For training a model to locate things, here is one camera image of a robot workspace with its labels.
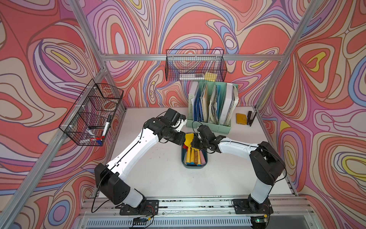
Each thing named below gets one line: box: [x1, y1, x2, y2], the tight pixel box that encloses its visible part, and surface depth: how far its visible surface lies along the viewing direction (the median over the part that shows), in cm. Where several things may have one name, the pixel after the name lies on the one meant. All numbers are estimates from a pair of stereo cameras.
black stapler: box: [246, 110, 258, 127], surface depth 111 cm
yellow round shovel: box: [183, 133, 194, 164], surface depth 90 cm
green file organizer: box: [185, 81, 239, 135], surface depth 99 cm
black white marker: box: [101, 114, 112, 137], surface depth 70 cm
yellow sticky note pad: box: [235, 113, 248, 125], surface depth 113 cm
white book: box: [219, 83, 235, 126], surface depth 97 cm
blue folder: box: [193, 86, 204, 122], surface depth 98 cm
